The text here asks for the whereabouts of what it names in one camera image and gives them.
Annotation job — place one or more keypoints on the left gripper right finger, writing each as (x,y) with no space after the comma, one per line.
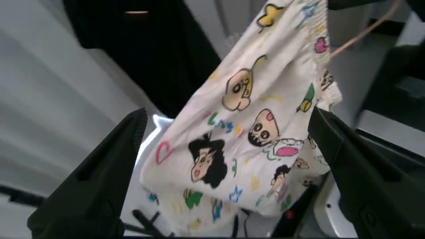
(375,199)

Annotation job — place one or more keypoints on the pink clothes hanger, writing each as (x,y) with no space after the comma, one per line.
(365,31)

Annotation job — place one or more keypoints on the cream printed garment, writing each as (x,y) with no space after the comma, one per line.
(249,132)

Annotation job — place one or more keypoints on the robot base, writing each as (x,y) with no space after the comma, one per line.
(335,212)

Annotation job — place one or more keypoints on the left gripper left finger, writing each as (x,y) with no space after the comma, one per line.
(93,192)

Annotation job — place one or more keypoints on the black garment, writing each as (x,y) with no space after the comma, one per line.
(149,49)

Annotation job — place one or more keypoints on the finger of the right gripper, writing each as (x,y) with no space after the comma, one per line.
(416,8)
(357,4)

